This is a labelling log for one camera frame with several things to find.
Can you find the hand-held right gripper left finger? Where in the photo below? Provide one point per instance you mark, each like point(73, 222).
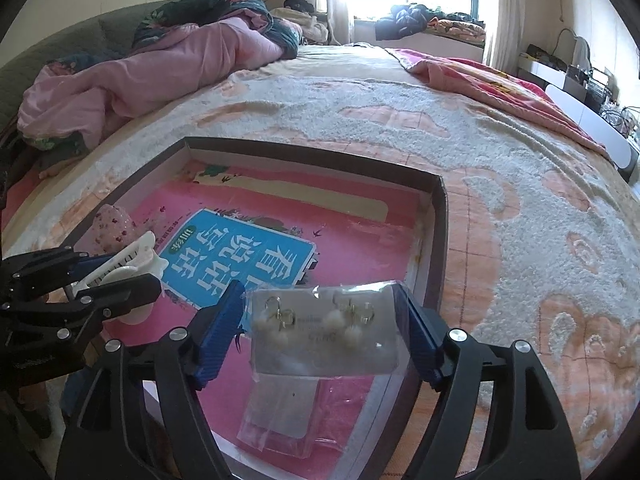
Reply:
point(220, 330)

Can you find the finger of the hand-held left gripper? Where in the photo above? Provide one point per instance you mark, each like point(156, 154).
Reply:
point(125, 292)
point(95, 267)

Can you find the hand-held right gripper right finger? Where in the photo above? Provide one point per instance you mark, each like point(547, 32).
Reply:
point(415, 330)

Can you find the white hair clip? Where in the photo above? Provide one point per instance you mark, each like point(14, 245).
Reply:
point(150, 255)

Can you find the earring card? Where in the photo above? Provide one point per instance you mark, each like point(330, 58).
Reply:
point(325, 355)

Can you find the dark cardboard box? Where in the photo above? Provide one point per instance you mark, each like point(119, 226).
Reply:
point(440, 240)

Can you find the clear plastic bag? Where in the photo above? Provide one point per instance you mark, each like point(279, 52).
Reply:
point(285, 410)

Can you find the pink and dark floral quilt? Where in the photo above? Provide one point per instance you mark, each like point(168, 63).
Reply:
point(175, 60)

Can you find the grey padded headboard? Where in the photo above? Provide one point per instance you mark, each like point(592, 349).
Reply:
point(75, 35)

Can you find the pink red blanket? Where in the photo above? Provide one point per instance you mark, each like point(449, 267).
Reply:
point(480, 80)

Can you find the white dressing table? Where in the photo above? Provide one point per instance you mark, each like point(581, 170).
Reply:
point(590, 120)

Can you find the white window bench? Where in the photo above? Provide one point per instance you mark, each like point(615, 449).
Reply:
point(425, 45)

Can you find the group of small desk items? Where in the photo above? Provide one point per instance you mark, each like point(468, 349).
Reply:
point(605, 95)

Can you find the colourful folded cloth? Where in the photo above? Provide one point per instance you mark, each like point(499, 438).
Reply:
point(460, 27)

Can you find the dark puffer jacket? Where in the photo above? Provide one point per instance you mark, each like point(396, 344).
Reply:
point(405, 20)

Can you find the cream pillow pile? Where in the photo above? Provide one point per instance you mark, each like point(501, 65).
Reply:
point(300, 27)

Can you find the white curtain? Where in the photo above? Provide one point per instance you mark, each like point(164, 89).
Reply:
point(340, 25)
point(505, 10)

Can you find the white oval mirror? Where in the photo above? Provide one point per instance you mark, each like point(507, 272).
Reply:
point(580, 47)

